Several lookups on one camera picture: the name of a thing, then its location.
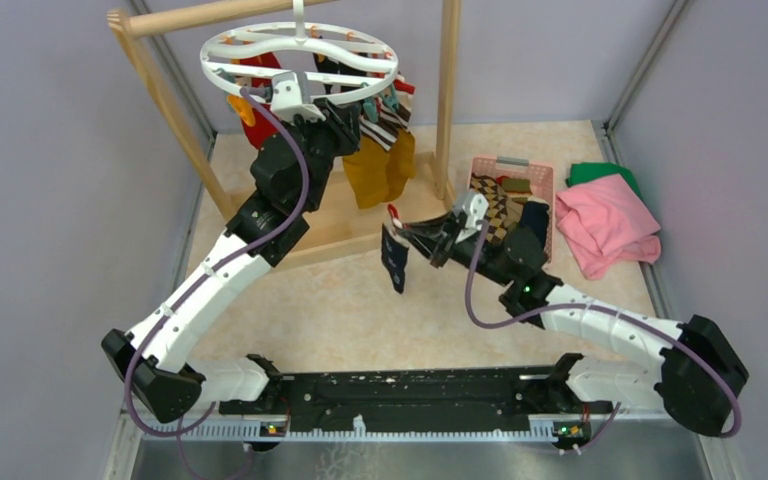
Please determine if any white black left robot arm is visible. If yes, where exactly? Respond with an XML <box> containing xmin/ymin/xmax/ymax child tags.
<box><xmin>101</xmin><ymin>99</ymin><xmax>361</xmax><ymax>424</ymax></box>

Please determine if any green folded cloth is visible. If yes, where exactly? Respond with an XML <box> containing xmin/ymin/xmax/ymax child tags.
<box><xmin>565</xmin><ymin>162</ymin><xmax>643</xmax><ymax>199</ymax></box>

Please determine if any wooden hanger stand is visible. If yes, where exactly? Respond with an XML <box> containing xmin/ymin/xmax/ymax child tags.
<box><xmin>107</xmin><ymin>1</ymin><xmax>462</xmax><ymax>269</ymax></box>

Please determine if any mustard sock striped cuff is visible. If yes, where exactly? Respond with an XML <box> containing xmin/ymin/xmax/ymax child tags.
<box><xmin>342</xmin><ymin>117</ymin><xmax>394</xmax><ymax>210</ymax></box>

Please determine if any black hanging sock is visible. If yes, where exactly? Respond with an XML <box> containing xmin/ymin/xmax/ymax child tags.
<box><xmin>313</xmin><ymin>54</ymin><xmax>367</xmax><ymax>94</ymax></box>

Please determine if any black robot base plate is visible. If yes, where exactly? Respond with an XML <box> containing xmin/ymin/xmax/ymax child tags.
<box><xmin>219</xmin><ymin>366</ymin><xmax>612</xmax><ymax>433</ymax></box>

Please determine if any pink perforated plastic basket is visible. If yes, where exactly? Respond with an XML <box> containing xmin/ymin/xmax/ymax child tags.
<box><xmin>467</xmin><ymin>156</ymin><xmax>554</xmax><ymax>262</ymax></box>

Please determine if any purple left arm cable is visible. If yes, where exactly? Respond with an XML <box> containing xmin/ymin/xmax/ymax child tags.
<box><xmin>122</xmin><ymin>86</ymin><xmax>312</xmax><ymax>480</ymax></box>

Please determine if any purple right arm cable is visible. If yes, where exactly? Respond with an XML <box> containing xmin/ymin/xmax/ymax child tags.
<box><xmin>464</xmin><ymin>221</ymin><xmax>744</xmax><ymax>455</ymax></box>

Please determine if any navy blue sock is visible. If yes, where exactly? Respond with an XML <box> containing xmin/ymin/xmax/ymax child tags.
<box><xmin>518</xmin><ymin>201</ymin><xmax>550</xmax><ymax>257</ymax></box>

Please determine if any mustard yellow sock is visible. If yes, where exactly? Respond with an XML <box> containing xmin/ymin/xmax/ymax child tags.
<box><xmin>380</xmin><ymin>93</ymin><xmax>416</xmax><ymax>203</ymax></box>

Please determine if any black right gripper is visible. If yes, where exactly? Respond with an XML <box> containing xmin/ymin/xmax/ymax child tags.
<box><xmin>397</xmin><ymin>209</ymin><xmax>514</xmax><ymax>288</ymax></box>

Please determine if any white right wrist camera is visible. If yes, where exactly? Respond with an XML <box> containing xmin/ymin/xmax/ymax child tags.
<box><xmin>451</xmin><ymin>189</ymin><xmax>489</xmax><ymax>243</ymax></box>

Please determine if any red bear sock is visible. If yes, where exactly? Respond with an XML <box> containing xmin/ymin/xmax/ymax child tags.
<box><xmin>228</xmin><ymin>54</ymin><xmax>286</xmax><ymax>150</ymax></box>

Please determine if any navy sock red cuff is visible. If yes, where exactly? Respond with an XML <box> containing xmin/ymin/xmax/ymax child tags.
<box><xmin>380</xmin><ymin>204</ymin><xmax>409</xmax><ymax>294</ymax></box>

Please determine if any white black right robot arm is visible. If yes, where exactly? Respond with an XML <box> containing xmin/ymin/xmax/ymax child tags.
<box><xmin>382</xmin><ymin>210</ymin><xmax>749</xmax><ymax>438</ymax></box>

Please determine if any green striped sock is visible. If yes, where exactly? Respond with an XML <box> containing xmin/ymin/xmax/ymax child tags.
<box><xmin>498</xmin><ymin>176</ymin><xmax>532</xmax><ymax>196</ymax></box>

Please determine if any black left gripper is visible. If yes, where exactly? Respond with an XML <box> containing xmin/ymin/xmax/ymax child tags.
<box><xmin>279</xmin><ymin>95</ymin><xmax>360</xmax><ymax>212</ymax></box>

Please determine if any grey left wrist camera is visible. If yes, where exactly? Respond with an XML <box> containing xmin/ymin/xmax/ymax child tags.
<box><xmin>269</xmin><ymin>71</ymin><xmax>325</xmax><ymax>123</ymax></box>

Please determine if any pink folded cloth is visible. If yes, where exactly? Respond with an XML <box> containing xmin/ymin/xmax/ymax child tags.
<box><xmin>555</xmin><ymin>174</ymin><xmax>662</xmax><ymax>280</ymax></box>

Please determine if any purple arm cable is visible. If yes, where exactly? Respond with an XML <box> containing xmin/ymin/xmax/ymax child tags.
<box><xmin>464</xmin><ymin>221</ymin><xmax>744</xmax><ymax>455</ymax></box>
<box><xmin>122</xmin><ymin>86</ymin><xmax>312</xmax><ymax>480</ymax></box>

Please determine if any white round clip hanger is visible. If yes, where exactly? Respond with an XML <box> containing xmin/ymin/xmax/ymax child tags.
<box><xmin>199</xmin><ymin>1</ymin><xmax>400</xmax><ymax>105</ymax></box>

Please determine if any argyle patterned sock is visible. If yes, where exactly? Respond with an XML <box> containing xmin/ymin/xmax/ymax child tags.
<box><xmin>469</xmin><ymin>175</ymin><xmax>520</xmax><ymax>246</ymax></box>

